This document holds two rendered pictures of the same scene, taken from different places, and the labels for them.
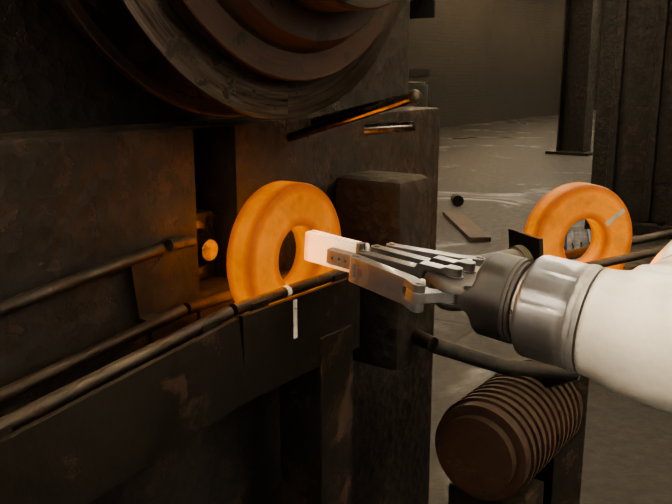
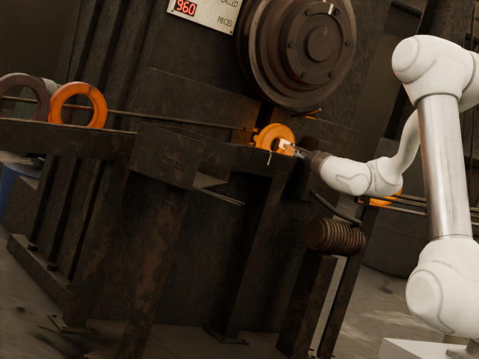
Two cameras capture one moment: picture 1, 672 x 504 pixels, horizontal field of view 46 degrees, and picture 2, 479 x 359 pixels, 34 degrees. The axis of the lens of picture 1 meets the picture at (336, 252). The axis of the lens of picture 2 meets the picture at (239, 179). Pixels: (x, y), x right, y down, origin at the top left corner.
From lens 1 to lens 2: 2.02 m
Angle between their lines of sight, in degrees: 19
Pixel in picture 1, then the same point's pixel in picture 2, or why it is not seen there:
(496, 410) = (325, 220)
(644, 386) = (328, 179)
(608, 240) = not seen: hidden behind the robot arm
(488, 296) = (310, 157)
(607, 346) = (325, 169)
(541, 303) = (318, 159)
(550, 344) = (316, 169)
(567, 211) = not seen: hidden behind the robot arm
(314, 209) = (286, 134)
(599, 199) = not seen: hidden behind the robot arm
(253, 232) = (266, 132)
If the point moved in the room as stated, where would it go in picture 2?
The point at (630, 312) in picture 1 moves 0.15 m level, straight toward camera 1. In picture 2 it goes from (331, 162) to (305, 156)
